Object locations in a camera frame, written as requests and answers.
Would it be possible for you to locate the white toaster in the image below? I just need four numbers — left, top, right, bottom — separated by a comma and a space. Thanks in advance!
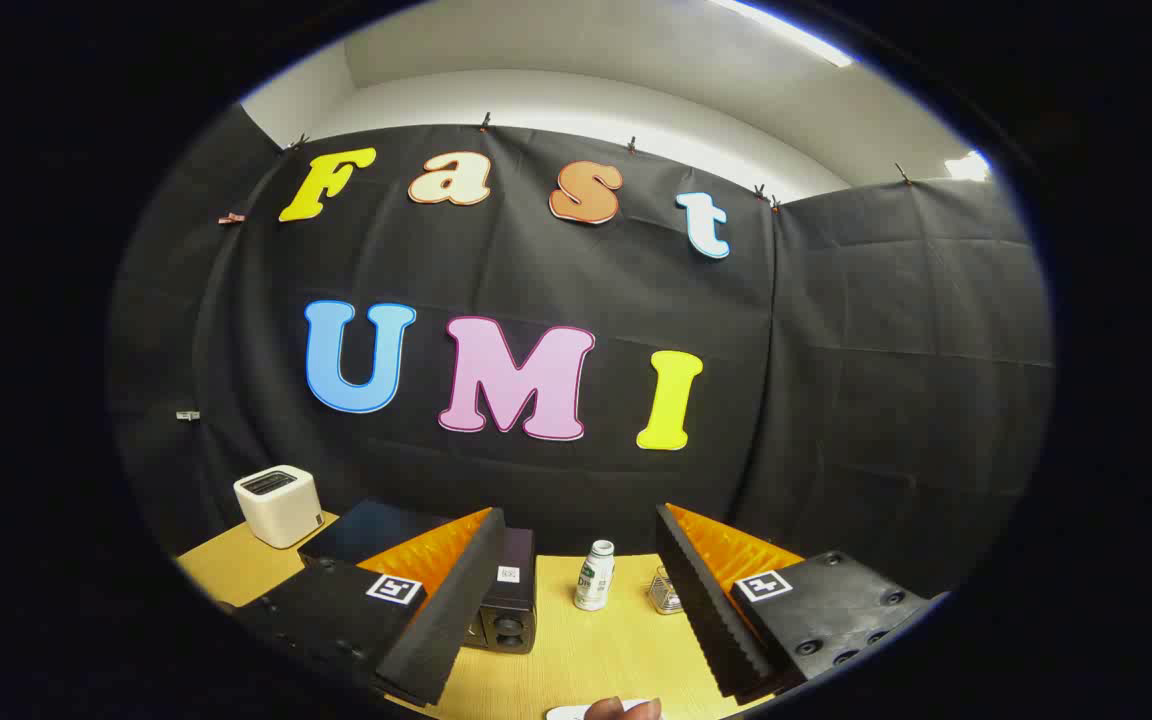
233, 465, 325, 550

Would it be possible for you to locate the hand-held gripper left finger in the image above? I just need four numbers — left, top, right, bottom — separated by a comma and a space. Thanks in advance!
231, 507, 507, 709

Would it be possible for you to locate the black toaster oven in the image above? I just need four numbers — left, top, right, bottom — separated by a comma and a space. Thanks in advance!
298, 498, 539, 656

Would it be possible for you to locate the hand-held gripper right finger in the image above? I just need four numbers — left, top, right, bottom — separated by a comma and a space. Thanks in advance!
655, 503, 932, 704

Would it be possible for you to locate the white drink bottle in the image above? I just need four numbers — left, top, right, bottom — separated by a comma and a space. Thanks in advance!
574, 540, 617, 612

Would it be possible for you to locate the white cherry print dish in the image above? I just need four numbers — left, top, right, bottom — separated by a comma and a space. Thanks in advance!
546, 699, 663, 720

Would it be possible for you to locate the metal wire basket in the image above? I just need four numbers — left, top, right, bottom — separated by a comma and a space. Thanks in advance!
647, 566, 685, 615

